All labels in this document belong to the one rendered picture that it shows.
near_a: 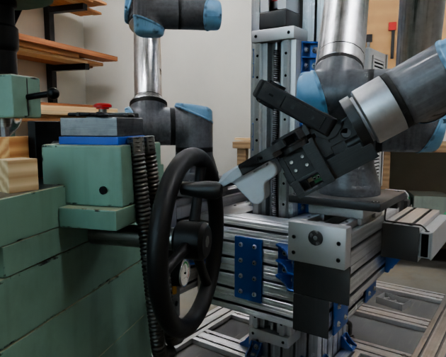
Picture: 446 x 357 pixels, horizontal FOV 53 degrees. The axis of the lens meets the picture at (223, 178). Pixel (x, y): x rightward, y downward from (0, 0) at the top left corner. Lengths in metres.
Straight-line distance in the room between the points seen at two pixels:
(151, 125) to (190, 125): 0.11
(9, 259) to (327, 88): 0.49
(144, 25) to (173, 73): 3.16
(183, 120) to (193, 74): 2.89
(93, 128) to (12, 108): 0.17
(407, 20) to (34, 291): 0.83
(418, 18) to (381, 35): 2.88
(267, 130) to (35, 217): 0.82
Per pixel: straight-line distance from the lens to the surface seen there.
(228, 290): 1.32
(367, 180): 1.10
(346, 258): 0.99
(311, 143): 0.57
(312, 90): 0.68
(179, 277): 0.99
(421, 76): 0.57
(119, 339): 0.92
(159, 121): 1.33
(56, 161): 0.71
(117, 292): 0.88
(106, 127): 0.68
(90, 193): 0.68
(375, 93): 0.57
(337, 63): 0.70
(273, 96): 0.59
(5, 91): 0.81
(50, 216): 0.68
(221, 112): 4.09
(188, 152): 0.65
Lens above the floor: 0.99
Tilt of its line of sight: 7 degrees down
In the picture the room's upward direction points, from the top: straight up
